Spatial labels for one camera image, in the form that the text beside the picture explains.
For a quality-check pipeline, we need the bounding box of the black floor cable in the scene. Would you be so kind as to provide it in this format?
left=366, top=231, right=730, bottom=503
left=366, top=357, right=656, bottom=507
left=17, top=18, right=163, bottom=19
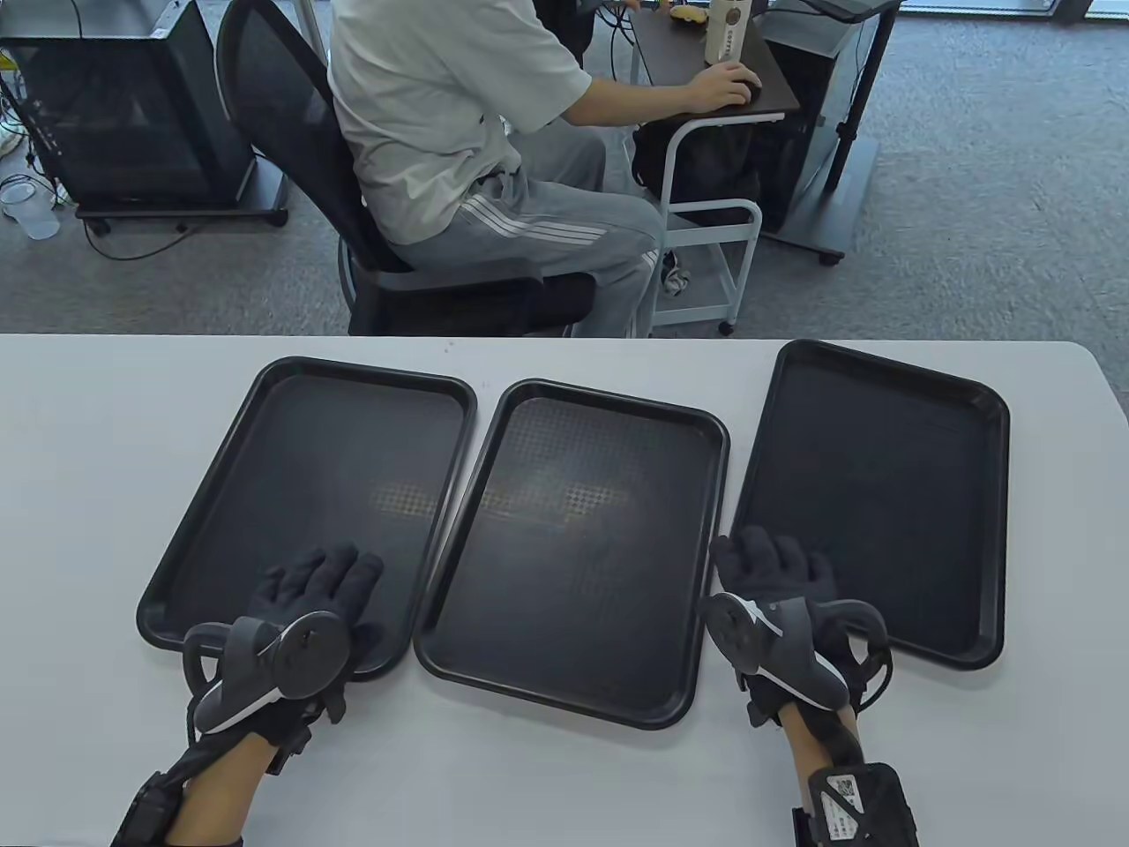
left=84, top=216, right=191, bottom=262

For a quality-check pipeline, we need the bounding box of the black computer tower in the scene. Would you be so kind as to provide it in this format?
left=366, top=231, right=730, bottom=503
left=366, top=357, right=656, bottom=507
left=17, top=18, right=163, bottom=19
left=754, top=9, right=861, bottom=235

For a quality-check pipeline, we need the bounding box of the black mesh office chair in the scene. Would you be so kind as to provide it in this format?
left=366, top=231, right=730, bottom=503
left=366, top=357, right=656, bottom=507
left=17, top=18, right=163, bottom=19
left=216, top=0, right=599, bottom=338

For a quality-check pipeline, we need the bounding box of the black plastic tray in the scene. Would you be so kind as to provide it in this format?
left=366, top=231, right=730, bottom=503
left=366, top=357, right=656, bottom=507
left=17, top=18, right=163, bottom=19
left=413, top=379, right=731, bottom=731
left=730, top=340, right=1011, bottom=673
left=137, top=356, right=478, bottom=680

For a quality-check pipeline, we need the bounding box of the grey wheeled base plate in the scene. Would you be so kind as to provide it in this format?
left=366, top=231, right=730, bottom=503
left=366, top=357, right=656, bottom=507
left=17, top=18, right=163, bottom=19
left=763, top=132, right=881, bottom=266

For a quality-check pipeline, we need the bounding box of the black backpack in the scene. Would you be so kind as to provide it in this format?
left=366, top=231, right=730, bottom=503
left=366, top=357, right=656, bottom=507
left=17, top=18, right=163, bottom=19
left=631, top=119, right=764, bottom=226

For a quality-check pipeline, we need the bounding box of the person's right forearm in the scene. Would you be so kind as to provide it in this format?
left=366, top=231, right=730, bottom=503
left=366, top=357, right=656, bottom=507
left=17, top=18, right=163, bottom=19
left=781, top=706, right=870, bottom=786

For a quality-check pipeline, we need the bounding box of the black chrome base office chair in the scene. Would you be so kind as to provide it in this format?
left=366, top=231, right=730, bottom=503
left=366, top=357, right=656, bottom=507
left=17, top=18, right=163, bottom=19
left=534, top=0, right=594, bottom=67

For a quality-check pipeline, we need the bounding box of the clear plastic cup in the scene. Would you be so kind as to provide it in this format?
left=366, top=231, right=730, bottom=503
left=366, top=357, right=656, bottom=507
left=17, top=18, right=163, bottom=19
left=0, top=181, right=61, bottom=241

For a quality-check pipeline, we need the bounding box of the brown top white side table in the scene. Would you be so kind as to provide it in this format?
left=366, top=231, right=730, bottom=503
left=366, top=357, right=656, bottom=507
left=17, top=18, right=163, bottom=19
left=628, top=4, right=802, bottom=338

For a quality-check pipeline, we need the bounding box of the person's left hand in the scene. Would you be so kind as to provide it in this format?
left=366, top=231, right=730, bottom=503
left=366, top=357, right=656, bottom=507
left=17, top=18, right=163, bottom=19
left=190, top=545, right=386, bottom=777

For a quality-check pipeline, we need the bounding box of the black computer case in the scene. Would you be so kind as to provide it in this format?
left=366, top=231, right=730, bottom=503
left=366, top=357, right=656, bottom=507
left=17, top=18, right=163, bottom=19
left=0, top=0, right=257, bottom=210

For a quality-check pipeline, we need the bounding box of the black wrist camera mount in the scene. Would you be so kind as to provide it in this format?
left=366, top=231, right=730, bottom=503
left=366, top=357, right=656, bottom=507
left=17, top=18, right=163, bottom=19
left=110, top=769, right=243, bottom=847
left=789, top=763, right=923, bottom=847

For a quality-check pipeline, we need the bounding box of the white drink bottle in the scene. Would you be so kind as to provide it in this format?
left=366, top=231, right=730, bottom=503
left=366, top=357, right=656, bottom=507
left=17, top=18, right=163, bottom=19
left=703, top=0, right=753, bottom=67

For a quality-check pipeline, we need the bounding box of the grey wheeled stand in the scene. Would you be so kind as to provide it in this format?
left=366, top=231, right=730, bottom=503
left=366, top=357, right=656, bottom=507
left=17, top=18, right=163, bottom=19
left=75, top=150, right=290, bottom=235

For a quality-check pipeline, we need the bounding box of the black support pole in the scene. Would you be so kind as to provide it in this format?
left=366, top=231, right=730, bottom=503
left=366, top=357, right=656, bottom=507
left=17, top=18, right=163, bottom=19
left=825, top=0, right=901, bottom=191

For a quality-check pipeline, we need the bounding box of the person's right hand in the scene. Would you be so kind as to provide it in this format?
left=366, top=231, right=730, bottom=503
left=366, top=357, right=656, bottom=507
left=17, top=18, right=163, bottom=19
left=706, top=527, right=870, bottom=729

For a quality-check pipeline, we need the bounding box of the person's left forearm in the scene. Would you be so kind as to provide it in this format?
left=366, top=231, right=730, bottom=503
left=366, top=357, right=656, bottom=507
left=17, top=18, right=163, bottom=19
left=163, top=737, right=270, bottom=847

